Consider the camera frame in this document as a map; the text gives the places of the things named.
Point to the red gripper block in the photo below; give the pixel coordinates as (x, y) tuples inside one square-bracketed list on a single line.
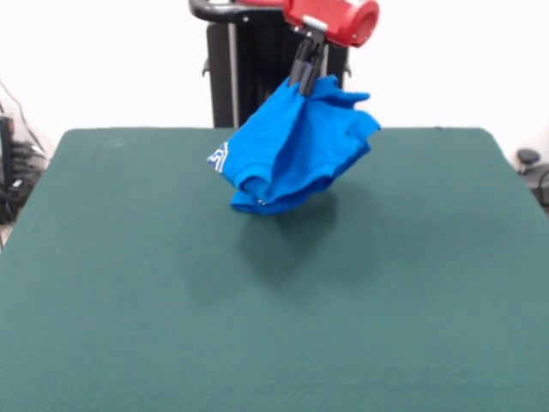
[(343, 19)]

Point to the blue printed t-shirt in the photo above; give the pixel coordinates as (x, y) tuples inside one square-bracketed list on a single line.
[(291, 150)]

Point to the dark green table cloth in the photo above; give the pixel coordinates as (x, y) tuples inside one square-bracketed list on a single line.
[(386, 279)]

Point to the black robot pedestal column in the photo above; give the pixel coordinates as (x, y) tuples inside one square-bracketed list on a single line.
[(257, 64)]

